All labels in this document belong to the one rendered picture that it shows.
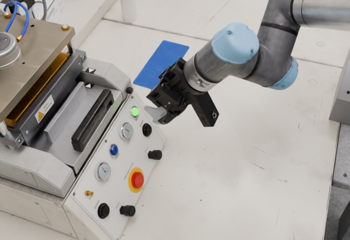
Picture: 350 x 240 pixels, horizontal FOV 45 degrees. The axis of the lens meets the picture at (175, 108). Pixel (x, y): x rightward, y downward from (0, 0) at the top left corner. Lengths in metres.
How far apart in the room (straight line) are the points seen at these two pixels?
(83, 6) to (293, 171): 0.93
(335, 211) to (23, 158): 1.42
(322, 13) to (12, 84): 0.57
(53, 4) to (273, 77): 0.89
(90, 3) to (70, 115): 0.73
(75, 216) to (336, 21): 0.61
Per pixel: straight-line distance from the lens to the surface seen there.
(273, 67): 0.82
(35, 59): 0.89
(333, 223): 1.93
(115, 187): 0.98
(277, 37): 0.82
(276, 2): 0.84
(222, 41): 0.75
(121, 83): 0.99
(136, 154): 1.03
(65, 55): 0.96
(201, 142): 1.14
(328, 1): 0.76
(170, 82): 0.88
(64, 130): 0.92
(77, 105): 0.96
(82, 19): 1.52
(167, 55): 1.39
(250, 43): 0.76
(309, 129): 1.21
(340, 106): 1.21
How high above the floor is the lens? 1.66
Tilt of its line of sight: 48 degrees down
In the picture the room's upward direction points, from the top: 3 degrees counter-clockwise
